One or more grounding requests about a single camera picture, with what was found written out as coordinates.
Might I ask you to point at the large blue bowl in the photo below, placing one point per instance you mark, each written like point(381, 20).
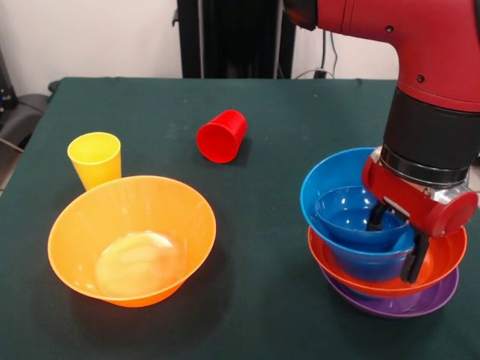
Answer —
point(330, 172)

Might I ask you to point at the yellow cup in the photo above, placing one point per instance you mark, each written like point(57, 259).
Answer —
point(93, 161)

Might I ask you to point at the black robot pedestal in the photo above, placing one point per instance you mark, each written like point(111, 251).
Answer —
point(232, 37)

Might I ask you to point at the shallow purple bowl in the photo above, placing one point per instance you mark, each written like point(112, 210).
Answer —
point(393, 309)

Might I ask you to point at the dark green tablecloth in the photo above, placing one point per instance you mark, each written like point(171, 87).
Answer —
point(262, 330)

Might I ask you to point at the straight-walled teal blue bowl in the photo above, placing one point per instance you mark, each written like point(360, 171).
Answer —
point(371, 270)

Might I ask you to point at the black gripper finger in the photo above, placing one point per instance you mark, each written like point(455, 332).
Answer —
point(376, 219)
point(414, 262)

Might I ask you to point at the red cup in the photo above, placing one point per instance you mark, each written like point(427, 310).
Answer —
point(219, 142)

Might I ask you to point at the shallow red-orange bowl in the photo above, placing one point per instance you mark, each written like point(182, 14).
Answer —
point(438, 262)

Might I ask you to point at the large orange bowl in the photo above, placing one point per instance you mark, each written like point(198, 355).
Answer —
point(131, 210)

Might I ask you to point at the black table clamp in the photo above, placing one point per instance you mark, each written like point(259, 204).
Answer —
point(53, 86)

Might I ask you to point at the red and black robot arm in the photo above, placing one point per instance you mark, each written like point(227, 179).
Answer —
point(431, 93)

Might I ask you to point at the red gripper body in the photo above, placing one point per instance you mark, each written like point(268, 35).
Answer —
point(412, 202)

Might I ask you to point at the small dark blue bowl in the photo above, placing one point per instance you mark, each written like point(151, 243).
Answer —
point(341, 213)

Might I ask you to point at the black chair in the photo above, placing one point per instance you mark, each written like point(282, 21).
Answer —
point(20, 116)

